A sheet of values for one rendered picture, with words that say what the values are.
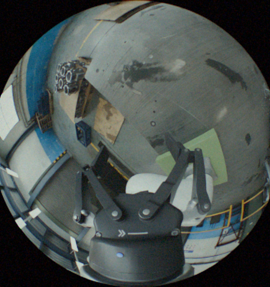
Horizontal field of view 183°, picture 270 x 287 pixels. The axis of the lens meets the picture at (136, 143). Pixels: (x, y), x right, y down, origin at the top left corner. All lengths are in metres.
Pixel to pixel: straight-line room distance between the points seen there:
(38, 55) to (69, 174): 6.50
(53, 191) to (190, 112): 6.04
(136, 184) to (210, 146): 0.34
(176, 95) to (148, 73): 0.14
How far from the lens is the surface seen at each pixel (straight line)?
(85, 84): 1.64
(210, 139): 0.40
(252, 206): 3.79
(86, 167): 0.16
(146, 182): 0.38
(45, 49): 5.12
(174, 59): 0.39
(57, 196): 5.97
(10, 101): 5.80
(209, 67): 0.41
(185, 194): 0.36
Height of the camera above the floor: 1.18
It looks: 45 degrees down
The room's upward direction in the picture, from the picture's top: 143 degrees counter-clockwise
